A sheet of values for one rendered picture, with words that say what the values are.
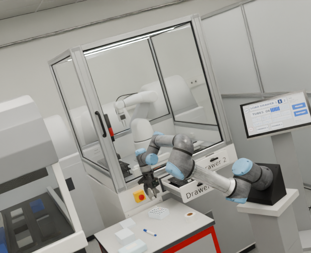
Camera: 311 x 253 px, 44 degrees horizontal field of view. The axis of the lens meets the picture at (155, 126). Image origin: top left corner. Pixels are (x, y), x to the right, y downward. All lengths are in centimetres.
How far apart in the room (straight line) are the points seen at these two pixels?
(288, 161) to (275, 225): 94
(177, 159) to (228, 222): 127
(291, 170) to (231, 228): 68
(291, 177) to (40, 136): 202
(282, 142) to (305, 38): 104
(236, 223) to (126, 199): 99
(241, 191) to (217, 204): 88
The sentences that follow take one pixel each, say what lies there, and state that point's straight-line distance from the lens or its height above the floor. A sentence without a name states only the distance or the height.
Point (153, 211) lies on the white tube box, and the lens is 265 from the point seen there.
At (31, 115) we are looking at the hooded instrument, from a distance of 236.
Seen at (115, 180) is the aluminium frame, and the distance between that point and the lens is 272.
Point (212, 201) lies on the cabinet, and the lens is 309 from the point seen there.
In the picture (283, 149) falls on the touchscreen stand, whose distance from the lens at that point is 325.
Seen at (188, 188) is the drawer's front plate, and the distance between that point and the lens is 256.
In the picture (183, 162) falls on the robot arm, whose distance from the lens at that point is 207.
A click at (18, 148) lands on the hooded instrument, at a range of 230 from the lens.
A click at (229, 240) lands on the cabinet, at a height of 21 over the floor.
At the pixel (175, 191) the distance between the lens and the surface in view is 267.
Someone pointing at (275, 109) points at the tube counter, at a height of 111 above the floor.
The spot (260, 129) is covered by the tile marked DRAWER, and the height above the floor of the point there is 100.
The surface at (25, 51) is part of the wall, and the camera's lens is 578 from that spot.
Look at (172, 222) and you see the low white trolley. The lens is 251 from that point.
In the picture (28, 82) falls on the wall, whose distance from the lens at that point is 574.
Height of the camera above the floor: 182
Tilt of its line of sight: 11 degrees down
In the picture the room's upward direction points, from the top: 17 degrees counter-clockwise
